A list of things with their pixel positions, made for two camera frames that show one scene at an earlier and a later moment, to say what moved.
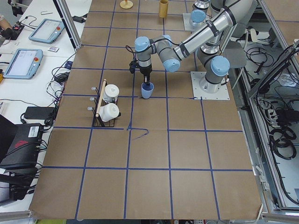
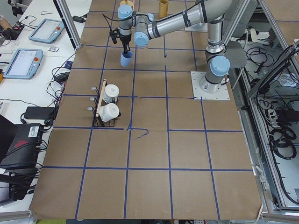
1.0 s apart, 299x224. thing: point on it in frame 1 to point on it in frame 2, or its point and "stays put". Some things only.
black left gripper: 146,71 to 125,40
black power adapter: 39,113 stays put
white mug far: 111,91 stays put
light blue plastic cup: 147,88 to 126,59
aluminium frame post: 69,22 stays put
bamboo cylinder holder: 163,8 stays put
